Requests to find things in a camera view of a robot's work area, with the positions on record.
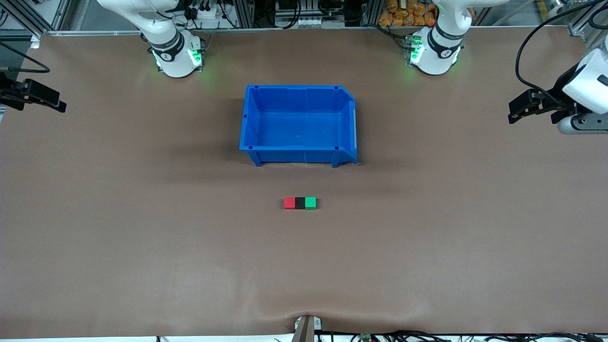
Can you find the brown table cover mat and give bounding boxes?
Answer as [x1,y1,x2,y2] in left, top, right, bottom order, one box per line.
[0,26,608,339]

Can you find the orange packaged snacks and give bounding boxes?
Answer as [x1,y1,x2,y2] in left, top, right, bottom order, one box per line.
[379,0,437,27]

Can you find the table edge clamp bracket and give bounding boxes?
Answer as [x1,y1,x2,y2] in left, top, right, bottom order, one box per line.
[294,314,323,342]

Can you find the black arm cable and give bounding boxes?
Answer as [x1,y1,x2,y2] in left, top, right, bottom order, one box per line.
[0,40,51,73]
[515,0,608,103]

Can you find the white power strip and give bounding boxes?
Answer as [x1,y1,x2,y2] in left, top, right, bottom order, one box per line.
[183,0,228,30]

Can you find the aluminium frame strut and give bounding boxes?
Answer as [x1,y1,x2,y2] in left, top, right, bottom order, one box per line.
[568,0,608,48]
[0,0,91,38]

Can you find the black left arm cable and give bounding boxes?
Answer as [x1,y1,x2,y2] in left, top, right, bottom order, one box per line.
[515,0,608,103]

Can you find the blue plastic storage bin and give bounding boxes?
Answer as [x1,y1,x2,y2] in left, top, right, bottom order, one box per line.
[239,85,358,168]

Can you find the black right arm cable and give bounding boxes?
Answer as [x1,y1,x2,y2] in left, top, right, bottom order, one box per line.
[0,40,51,73]

